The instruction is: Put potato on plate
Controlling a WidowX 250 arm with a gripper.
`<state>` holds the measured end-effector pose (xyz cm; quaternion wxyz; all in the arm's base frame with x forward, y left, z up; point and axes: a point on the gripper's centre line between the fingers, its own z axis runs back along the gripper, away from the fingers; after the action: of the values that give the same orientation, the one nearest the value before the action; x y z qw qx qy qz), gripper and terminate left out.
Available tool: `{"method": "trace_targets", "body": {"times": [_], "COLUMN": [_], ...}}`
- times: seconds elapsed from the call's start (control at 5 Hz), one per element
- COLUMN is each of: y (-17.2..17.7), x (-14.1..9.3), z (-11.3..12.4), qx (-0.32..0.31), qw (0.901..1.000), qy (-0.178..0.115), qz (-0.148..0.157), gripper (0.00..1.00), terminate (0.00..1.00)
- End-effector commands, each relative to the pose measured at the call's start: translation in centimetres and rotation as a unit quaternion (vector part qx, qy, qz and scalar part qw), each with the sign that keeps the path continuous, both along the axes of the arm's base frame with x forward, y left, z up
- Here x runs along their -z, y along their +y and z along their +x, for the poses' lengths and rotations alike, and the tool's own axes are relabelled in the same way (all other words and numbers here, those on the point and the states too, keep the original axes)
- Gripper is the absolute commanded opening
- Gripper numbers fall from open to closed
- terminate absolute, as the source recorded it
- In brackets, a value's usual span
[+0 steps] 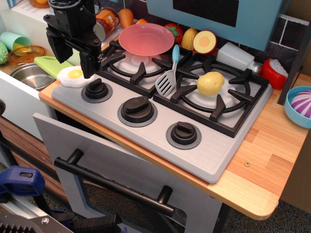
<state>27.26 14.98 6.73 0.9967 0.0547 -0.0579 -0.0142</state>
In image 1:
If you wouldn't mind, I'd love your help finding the blue clamp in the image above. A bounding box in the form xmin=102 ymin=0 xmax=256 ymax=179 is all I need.
xmin=0 ymin=166 xmax=45 ymax=203

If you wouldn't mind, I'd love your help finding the toy bean can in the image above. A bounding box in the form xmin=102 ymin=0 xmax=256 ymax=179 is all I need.
xmin=93 ymin=7 xmax=120 ymax=42

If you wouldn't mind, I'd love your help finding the toy fried egg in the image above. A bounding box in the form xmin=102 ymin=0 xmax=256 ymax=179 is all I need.
xmin=57 ymin=66 xmax=95 ymax=88

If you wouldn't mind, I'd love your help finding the grey oven door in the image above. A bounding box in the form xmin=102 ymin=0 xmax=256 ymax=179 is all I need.
xmin=33 ymin=113 xmax=224 ymax=233

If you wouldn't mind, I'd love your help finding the blue plastic bowl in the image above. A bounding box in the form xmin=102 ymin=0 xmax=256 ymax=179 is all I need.
xmin=284 ymin=86 xmax=311 ymax=129

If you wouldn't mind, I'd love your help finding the black middle stove knob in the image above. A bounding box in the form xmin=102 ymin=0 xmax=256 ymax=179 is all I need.
xmin=117 ymin=96 xmax=158 ymax=128

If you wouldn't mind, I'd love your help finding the mint green plastic cup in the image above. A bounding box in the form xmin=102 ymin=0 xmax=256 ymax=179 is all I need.
xmin=0 ymin=32 xmax=31 ymax=51

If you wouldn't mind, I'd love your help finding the yellow toy potato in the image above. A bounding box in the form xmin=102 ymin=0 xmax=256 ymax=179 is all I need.
xmin=197 ymin=71 xmax=225 ymax=95

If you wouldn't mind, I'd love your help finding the teal toy microwave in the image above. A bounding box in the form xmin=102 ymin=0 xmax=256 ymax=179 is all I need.
xmin=146 ymin=0 xmax=290 ymax=51

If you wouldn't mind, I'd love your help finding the black left stove knob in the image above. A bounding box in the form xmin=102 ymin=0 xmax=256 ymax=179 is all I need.
xmin=81 ymin=78 xmax=113 ymax=103

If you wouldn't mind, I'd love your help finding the black right stove knob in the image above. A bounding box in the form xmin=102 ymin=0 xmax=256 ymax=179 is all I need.
xmin=166 ymin=121 xmax=202 ymax=150

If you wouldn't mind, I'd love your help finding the purple white toy onion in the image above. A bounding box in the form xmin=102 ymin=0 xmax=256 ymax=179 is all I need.
xmin=291 ymin=90 xmax=311 ymax=118

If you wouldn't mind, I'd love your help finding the black stove knob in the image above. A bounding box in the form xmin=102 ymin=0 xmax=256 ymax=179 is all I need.
xmin=117 ymin=96 xmax=158 ymax=128
xmin=166 ymin=121 xmax=202 ymax=150
xmin=81 ymin=78 xmax=113 ymax=103

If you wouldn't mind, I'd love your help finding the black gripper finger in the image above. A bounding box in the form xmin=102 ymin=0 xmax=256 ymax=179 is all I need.
xmin=46 ymin=28 xmax=73 ymax=63
xmin=80 ymin=50 xmax=100 ymax=79

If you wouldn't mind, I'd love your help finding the black oven door handle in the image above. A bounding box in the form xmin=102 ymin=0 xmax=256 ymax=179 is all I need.
xmin=54 ymin=149 xmax=175 ymax=217

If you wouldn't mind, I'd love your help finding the grey spatula blue handle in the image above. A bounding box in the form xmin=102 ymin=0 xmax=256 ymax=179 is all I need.
xmin=155 ymin=45 xmax=180 ymax=97

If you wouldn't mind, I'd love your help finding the white toy salt shaker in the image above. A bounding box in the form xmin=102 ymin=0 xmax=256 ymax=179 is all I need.
xmin=216 ymin=42 xmax=262 ymax=75

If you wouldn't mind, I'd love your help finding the grey toy stove top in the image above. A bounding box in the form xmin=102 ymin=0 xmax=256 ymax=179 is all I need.
xmin=52 ymin=42 xmax=273 ymax=183

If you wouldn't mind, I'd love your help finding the green toy cabbage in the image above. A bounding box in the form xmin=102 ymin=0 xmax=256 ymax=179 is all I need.
xmin=0 ymin=42 xmax=9 ymax=65

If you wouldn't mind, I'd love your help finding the red toy strawberry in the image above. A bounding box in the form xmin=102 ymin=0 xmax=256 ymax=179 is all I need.
xmin=164 ymin=22 xmax=183 ymax=43

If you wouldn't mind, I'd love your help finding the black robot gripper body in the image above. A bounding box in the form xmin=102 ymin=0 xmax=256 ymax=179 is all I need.
xmin=43 ymin=0 xmax=102 ymax=55

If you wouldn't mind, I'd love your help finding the pink plastic plate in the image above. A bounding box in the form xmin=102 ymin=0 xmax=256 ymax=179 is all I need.
xmin=119 ymin=23 xmax=175 ymax=56

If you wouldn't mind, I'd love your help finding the black left burner grate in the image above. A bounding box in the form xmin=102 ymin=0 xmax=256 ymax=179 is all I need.
xmin=96 ymin=40 xmax=193 ymax=99

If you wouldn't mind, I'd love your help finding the yellow toy corn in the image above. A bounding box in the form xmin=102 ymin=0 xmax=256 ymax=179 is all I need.
xmin=181 ymin=28 xmax=198 ymax=51

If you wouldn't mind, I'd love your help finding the orange transparent lid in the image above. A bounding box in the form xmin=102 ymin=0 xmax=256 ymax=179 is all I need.
xmin=8 ymin=46 xmax=47 ymax=64

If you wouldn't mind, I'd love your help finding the halved toy peach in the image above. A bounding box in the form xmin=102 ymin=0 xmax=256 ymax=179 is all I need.
xmin=193 ymin=31 xmax=217 ymax=55

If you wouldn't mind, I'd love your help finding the steel pot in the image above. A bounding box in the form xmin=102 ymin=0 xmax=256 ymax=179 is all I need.
xmin=10 ymin=63 xmax=56 ymax=91

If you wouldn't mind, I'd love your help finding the green plastic cutting board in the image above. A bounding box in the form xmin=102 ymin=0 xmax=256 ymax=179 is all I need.
xmin=34 ymin=56 xmax=72 ymax=79

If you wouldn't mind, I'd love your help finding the orange toy carrot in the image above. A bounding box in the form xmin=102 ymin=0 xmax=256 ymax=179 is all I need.
xmin=119 ymin=8 xmax=134 ymax=29

